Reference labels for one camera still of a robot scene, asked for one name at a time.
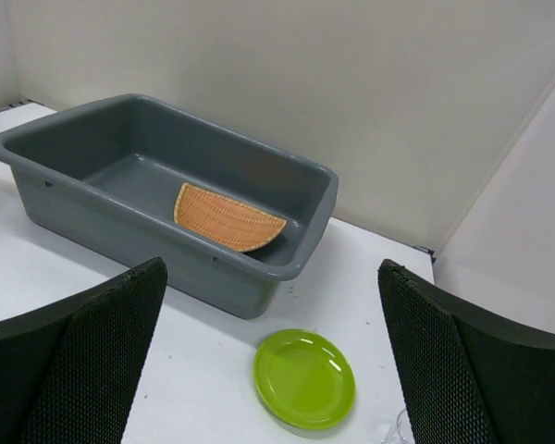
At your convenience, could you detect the clear plastic cup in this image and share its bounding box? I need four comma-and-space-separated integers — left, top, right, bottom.
368, 408, 415, 444

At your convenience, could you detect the grey plastic bin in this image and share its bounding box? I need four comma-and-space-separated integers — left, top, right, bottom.
0, 94, 339, 319

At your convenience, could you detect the green plastic plate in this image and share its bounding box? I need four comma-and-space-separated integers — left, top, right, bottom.
253, 328, 356, 430

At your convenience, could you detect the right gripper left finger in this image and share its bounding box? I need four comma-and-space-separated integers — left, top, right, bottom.
0, 257, 167, 443

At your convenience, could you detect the orange woven triangular basket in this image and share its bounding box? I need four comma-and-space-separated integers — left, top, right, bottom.
173, 182, 287, 253

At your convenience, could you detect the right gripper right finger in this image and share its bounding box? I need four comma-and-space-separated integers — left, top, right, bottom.
378, 259, 555, 443

